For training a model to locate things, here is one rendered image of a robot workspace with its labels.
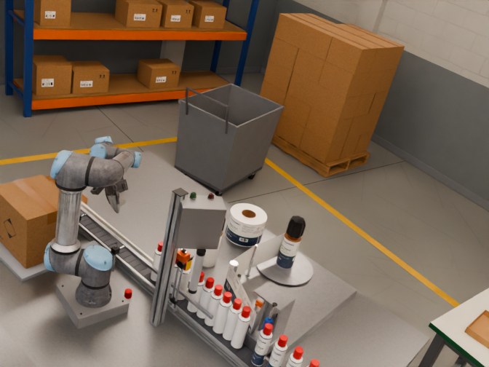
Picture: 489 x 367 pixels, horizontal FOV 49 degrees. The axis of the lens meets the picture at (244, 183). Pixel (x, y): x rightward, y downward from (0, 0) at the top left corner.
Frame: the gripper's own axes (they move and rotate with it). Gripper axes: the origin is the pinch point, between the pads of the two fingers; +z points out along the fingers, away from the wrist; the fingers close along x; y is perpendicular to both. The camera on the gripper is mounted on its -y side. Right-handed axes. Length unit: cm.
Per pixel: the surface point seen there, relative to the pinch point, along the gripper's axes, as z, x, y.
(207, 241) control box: 8, -68, -8
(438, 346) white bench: 104, -104, 103
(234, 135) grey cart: -8, 83, 183
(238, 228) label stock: 25, -27, 52
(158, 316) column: 41, -37, -16
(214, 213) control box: -3, -74, -8
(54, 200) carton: -12.1, 9.6, -23.9
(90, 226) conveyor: 7.9, 22.9, -1.3
